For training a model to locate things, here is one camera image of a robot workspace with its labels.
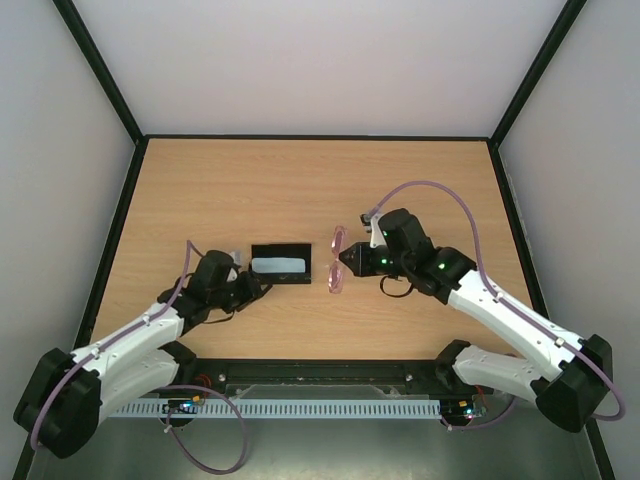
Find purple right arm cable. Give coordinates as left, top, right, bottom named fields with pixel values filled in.
left=367, top=179, right=626, bottom=432

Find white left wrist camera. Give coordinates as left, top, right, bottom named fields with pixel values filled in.
left=230, top=250, right=246, bottom=268

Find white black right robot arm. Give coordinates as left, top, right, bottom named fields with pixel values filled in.
left=338, top=242, right=613, bottom=433

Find black aluminium frame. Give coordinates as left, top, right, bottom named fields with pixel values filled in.
left=12, top=0, right=617, bottom=480

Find pink sunglasses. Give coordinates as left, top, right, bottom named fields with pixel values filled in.
left=327, top=225, right=347, bottom=294

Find black sunglasses case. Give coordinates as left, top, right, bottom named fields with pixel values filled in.
left=250, top=243, right=312, bottom=285

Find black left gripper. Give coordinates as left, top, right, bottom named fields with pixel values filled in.
left=210, top=270, right=273, bottom=313

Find light blue cleaning cloth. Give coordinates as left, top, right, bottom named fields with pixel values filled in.
left=251, top=257, right=306, bottom=275

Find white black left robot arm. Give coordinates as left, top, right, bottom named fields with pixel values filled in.
left=13, top=250, right=271, bottom=459

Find light blue slotted cable duct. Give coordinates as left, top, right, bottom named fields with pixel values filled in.
left=111, top=398, right=441, bottom=420

